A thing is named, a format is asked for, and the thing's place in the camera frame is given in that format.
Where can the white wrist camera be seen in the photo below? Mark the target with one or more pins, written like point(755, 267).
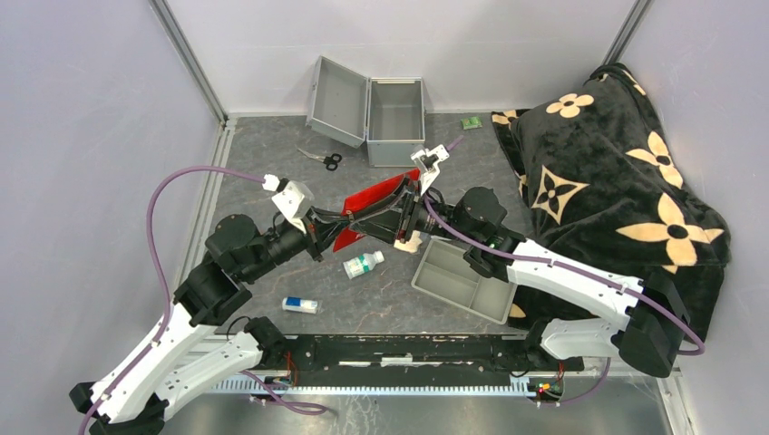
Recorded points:
point(293, 199)
point(428, 162)

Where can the black floral blanket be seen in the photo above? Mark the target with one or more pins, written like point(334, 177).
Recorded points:
point(595, 172)

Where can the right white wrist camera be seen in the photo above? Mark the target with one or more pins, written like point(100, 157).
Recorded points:
point(428, 162)

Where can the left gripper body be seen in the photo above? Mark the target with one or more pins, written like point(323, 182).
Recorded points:
point(287, 241)

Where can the blue white small box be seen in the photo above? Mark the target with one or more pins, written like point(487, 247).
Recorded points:
point(300, 305)

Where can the small green packet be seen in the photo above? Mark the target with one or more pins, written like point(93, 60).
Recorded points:
point(471, 123)

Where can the black handled scissors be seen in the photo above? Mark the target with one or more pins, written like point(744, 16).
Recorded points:
point(330, 162)

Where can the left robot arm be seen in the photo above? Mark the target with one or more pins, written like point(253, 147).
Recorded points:
point(149, 386)

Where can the white green-label bottle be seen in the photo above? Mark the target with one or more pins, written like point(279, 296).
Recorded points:
point(362, 264)

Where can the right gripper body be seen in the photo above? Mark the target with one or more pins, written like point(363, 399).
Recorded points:
point(416, 217)

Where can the grey divider tray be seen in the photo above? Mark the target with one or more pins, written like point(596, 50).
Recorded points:
point(443, 274)

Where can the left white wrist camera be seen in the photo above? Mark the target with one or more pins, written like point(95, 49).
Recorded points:
point(293, 199)

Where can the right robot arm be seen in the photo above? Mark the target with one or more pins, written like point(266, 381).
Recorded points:
point(643, 322)

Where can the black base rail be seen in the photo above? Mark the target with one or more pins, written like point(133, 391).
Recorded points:
point(422, 360)

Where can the red first aid pouch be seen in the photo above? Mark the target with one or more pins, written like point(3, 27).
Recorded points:
point(370, 199)

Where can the grey metal case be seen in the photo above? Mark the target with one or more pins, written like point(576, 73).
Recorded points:
point(385, 115)

